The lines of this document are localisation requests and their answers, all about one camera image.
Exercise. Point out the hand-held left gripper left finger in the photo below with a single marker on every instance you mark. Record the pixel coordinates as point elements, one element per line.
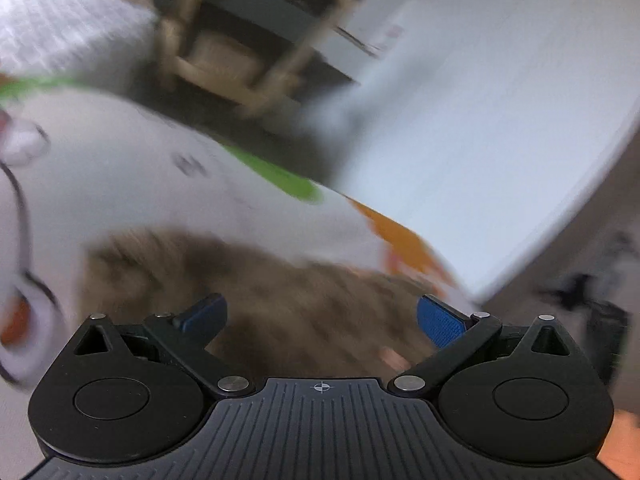
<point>205,312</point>

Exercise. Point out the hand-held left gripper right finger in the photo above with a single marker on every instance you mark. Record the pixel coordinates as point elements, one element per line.
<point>440,325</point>

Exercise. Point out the black stand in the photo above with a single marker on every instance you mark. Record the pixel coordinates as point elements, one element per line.
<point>607,330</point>

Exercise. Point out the beige mesh office chair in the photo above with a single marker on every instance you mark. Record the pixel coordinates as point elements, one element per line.
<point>250,15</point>

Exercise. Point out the white quilted bed cover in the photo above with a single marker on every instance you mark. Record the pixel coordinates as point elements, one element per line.
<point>60,25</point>

